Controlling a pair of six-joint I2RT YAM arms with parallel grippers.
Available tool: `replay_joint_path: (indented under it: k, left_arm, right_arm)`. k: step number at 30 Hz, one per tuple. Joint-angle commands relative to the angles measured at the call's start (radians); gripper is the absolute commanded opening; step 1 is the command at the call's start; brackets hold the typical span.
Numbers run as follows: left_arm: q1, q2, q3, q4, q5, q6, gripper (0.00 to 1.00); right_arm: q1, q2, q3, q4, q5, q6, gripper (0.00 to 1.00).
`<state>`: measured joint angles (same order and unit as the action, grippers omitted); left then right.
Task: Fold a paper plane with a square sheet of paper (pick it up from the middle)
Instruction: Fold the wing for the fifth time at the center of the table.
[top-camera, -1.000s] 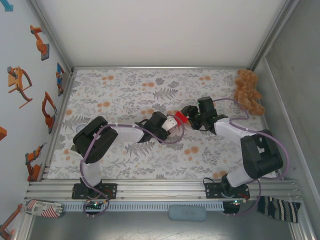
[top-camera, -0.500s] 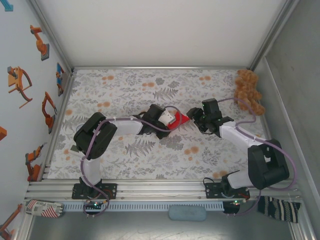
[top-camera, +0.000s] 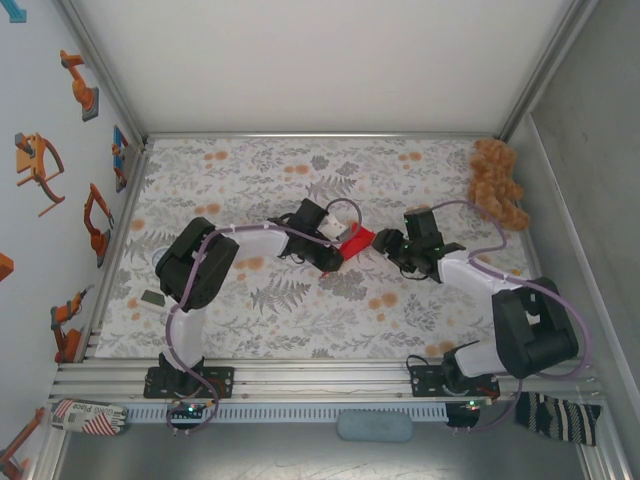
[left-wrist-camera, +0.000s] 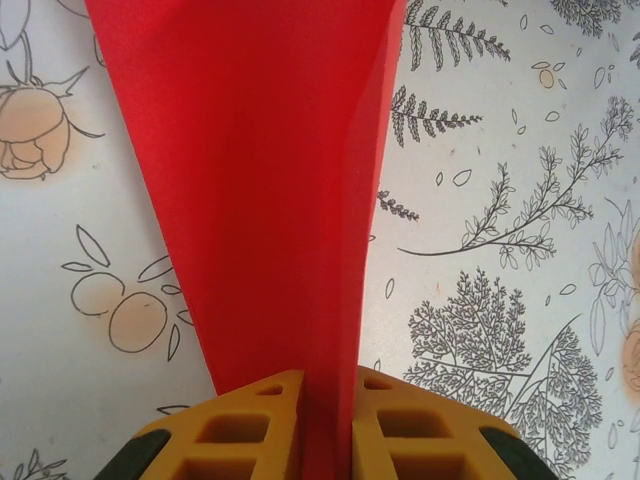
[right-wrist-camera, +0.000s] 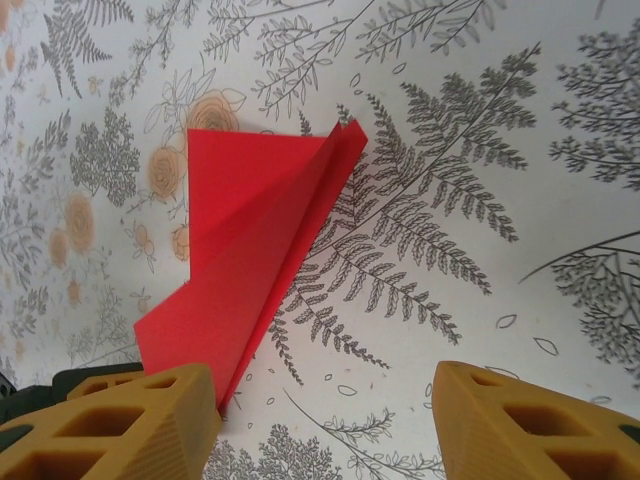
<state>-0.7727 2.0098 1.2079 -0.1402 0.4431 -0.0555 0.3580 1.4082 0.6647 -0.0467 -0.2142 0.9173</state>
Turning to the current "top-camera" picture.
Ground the red paper sheet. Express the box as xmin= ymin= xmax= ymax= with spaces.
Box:
xmin=322 ymin=223 xmax=377 ymax=278

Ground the floral patterned table mat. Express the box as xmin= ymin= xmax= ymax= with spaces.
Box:
xmin=94 ymin=137 xmax=557 ymax=360

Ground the brown teddy bear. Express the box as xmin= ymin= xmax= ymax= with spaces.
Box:
xmin=467 ymin=138 xmax=532 ymax=231

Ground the white digital timer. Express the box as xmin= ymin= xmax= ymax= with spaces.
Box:
xmin=138 ymin=289 xmax=167 ymax=312

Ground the grey-blue sponge block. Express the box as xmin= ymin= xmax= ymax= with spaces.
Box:
xmin=335 ymin=408 xmax=414 ymax=444

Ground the black white striped sock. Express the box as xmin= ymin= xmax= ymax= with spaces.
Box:
xmin=514 ymin=391 xmax=604 ymax=447

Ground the blue and orange sticker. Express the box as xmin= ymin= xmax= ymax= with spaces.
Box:
xmin=110 ymin=124 xmax=131 ymax=194

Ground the red white printed bag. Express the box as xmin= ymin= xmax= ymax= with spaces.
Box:
xmin=47 ymin=398 xmax=129 ymax=437

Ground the orange claw machine sticker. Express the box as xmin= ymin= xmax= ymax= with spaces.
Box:
xmin=13 ymin=131 xmax=68 ymax=218

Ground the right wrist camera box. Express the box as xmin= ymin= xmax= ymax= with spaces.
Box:
xmin=402 ymin=208 xmax=442 ymax=242

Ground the purple cable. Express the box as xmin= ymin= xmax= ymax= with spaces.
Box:
xmin=432 ymin=199 xmax=594 ymax=434
xmin=166 ymin=197 xmax=363 ymax=436

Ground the thin aluminium frame rail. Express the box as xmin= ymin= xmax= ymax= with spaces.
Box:
xmin=142 ymin=131 xmax=504 ymax=142

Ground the wide aluminium rail beam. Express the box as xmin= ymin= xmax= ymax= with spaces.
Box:
xmin=49 ymin=357 xmax=604 ymax=401

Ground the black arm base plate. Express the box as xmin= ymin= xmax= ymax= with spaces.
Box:
xmin=143 ymin=366 xmax=236 ymax=400
xmin=408 ymin=364 xmax=500 ymax=399

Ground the white slotted cable duct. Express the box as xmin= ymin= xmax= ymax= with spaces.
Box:
xmin=124 ymin=402 xmax=450 ymax=422

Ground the aluminium frame post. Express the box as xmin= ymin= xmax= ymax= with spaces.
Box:
xmin=53 ymin=0 xmax=150 ymax=151
xmin=574 ymin=439 xmax=634 ymax=480
xmin=29 ymin=427 xmax=69 ymax=480
xmin=494 ymin=0 xmax=600 ymax=141

